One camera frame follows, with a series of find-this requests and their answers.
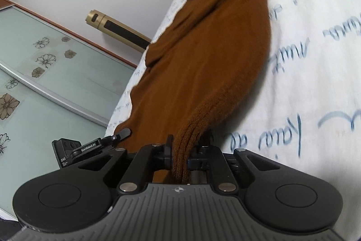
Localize white script-printed bedsheet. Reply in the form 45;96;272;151
104;0;361;203

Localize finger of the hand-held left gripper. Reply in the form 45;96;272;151
102;128;132;143

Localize frosted glass floral wardrobe door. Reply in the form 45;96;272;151
0;0;139;221

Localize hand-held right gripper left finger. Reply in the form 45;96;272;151
76;135;174;197

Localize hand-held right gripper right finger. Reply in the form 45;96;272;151
188;131;273;196

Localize gold tower fan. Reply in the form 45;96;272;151
85;10;153;53

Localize brown knit sweater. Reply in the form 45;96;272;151
111;0;273;185

